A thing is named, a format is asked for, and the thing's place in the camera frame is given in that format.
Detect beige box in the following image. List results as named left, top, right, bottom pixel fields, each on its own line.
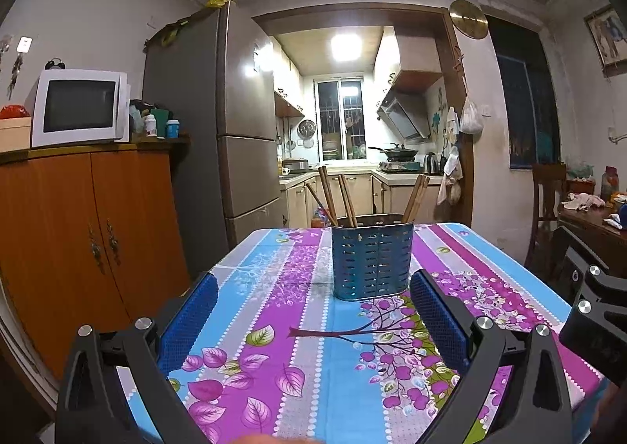
left=0, top=117, right=34, bottom=153

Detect pink cloth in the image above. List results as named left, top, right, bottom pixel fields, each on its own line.
left=561, top=193, right=607, bottom=210

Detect square ceiling light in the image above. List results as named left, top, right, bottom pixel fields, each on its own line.
left=330, top=33, right=363, bottom=62

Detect framed wall picture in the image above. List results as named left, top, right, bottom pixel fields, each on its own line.
left=584, top=5, right=627, bottom=77

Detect wooden chopstick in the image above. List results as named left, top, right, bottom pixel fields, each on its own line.
left=337, top=176, right=353, bottom=228
left=341, top=174, right=358, bottom=228
left=402, top=174, right=425, bottom=224
left=318, top=166, right=340, bottom=225
left=304, top=183, right=339, bottom=228
left=408, top=176, right=431, bottom=224

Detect blue slotted utensil holder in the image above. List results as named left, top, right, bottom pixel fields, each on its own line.
left=331, top=214, right=415, bottom=302

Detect kitchen wall cabinet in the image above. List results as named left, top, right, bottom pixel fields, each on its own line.
left=273, top=49, right=305, bottom=119
left=373, top=27, right=446, bottom=93

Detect white plastic bag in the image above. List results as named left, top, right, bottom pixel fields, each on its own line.
left=459, top=96, right=484, bottom=135

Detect red patterned vase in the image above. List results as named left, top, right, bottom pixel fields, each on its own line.
left=601, top=166, right=619, bottom=202

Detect grey refrigerator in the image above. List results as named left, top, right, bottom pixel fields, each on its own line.
left=142, top=3, right=287, bottom=278

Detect green container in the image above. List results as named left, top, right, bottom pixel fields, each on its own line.
left=149, top=107, right=170, bottom=136

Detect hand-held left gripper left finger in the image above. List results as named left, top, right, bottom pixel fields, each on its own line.
left=55, top=272, right=219, bottom=444

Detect white microwave oven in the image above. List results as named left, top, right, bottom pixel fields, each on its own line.
left=32, top=69, right=130, bottom=148

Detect dark wooden table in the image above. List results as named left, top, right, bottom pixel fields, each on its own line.
left=556, top=201, right=627, bottom=278

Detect brown wooden chair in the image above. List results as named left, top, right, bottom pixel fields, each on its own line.
left=524, top=164, right=569, bottom=273

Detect barred kitchen window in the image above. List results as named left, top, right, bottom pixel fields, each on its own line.
left=317, top=79, right=366, bottom=161

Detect hanging cloth bags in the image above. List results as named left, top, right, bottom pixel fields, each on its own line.
left=437, top=146, right=464, bottom=206

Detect dark curtained window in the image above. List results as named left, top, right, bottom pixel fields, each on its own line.
left=497, top=52, right=562, bottom=169

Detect hanging wall ornament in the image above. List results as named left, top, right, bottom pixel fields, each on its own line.
left=6, top=54, right=24, bottom=99

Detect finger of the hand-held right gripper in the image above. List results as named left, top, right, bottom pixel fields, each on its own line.
left=559, top=264, right=627, bottom=387

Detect black wok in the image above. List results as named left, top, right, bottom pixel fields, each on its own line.
left=367, top=144, right=419, bottom=159

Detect steel range hood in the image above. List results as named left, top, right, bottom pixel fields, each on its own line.
left=377, top=92, right=432, bottom=140

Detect purple blue floral tablecloth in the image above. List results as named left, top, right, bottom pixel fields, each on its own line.
left=118, top=223, right=605, bottom=444

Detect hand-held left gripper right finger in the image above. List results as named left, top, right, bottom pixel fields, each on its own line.
left=410, top=270, right=574, bottom=444

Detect person's left hand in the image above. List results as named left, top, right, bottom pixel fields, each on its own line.
left=230, top=434, right=314, bottom=444

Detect orange wooden cabinet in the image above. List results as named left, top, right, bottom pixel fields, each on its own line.
left=0, top=138, right=192, bottom=420

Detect beige kitchen base cabinets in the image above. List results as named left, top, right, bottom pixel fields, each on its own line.
left=279, top=170, right=446, bottom=229

